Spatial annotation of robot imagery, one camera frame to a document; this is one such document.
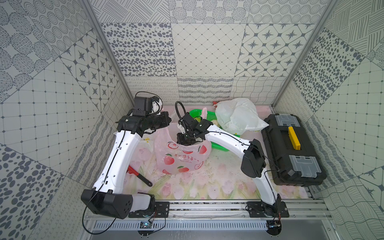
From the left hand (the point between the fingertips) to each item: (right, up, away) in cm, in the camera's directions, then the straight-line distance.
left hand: (175, 119), depth 71 cm
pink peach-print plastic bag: (-3, -21, +7) cm, 22 cm away
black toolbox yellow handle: (+59, -19, +2) cm, 62 cm away
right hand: (0, -15, +12) cm, 19 cm away
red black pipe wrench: (-29, -30, +15) cm, 44 cm away
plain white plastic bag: (+37, +2, +24) cm, 45 cm away
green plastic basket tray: (+21, +2, +31) cm, 38 cm away
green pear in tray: (+11, 0, +4) cm, 12 cm away
